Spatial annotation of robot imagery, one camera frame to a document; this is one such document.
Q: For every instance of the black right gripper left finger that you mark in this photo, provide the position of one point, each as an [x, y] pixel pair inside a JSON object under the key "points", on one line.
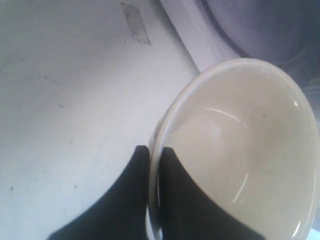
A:
{"points": [[120, 214]]}

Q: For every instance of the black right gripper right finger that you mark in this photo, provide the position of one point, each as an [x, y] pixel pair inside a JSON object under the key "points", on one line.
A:
{"points": [[187, 213]]}

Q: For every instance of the white microwave oven body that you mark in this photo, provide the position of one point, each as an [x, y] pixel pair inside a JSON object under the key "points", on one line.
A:
{"points": [[207, 46]]}

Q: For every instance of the cream ceramic bowl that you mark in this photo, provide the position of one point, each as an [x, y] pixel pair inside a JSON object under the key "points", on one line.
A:
{"points": [[247, 136]]}

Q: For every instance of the glass microwave turntable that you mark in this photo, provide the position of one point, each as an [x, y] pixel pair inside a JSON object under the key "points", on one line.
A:
{"points": [[271, 30]]}

